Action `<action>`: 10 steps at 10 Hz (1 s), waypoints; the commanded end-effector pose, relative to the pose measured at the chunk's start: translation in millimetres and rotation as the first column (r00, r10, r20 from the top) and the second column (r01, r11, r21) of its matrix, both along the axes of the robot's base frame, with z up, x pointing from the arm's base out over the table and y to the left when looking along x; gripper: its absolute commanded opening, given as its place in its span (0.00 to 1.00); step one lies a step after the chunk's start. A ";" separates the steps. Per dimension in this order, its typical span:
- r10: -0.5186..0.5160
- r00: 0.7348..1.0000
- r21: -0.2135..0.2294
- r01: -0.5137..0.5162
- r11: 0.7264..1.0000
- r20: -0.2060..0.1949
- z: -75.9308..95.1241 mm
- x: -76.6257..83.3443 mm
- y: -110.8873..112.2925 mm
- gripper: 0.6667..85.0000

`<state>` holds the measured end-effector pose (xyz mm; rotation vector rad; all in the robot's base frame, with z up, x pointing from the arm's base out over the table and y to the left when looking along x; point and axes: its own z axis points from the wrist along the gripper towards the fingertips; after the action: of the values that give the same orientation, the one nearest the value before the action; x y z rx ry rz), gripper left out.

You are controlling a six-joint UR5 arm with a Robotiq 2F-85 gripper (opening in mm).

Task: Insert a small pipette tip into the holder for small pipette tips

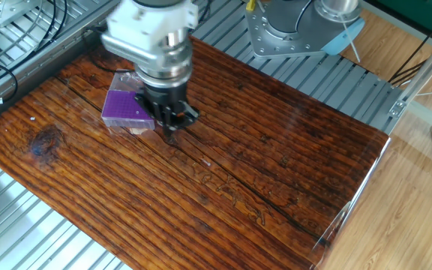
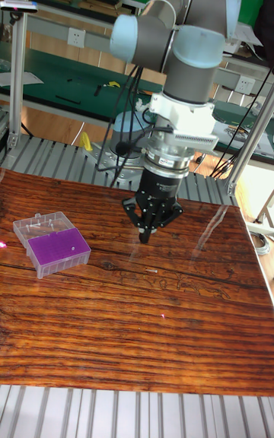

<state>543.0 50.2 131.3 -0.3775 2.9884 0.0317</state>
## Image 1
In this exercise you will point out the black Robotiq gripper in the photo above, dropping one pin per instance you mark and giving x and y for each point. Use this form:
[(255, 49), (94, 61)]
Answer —
[(163, 97)]

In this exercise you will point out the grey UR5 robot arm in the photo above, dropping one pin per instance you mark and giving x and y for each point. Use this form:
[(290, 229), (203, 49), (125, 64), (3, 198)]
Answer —
[(152, 22)]

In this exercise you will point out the purple pipette tip box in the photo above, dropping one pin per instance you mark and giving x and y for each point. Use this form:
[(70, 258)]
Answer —
[(122, 107)]

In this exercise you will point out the wood grain table board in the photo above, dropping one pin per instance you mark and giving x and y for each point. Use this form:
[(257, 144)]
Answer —
[(201, 206)]

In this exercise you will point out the yellow tag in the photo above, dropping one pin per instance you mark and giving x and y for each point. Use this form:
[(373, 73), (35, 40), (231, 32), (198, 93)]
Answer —
[(251, 4)]

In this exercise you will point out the silver perforated metal plate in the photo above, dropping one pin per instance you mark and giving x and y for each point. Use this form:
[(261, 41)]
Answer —
[(9, 9)]

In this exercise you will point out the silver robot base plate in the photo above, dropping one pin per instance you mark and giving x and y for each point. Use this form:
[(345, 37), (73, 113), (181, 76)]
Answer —
[(272, 41)]

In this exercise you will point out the aluminium edge rail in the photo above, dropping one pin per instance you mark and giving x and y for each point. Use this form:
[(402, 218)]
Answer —
[(51, 62)]

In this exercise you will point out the aluminium frame post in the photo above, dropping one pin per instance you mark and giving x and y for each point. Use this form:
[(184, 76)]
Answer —
[(426, 69)]

